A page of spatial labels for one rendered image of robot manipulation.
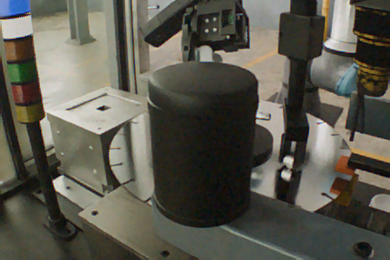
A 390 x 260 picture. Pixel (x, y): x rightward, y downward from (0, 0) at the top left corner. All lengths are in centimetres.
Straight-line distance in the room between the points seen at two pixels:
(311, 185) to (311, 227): 21
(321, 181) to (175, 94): 29
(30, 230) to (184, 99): 56
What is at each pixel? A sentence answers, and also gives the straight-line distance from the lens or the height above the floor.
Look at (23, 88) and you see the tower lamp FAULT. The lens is 52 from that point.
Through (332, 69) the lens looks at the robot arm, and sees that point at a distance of 93.
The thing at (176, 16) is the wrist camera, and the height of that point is 110.
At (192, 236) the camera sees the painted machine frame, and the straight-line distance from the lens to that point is 22.
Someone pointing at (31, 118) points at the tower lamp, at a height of 98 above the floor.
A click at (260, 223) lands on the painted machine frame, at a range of 20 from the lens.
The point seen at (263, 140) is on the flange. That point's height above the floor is 96.
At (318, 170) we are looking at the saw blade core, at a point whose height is 95.
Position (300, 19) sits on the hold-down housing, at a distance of 40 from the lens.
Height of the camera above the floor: 118
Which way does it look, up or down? 25 degrees down
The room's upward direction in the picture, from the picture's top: straight up
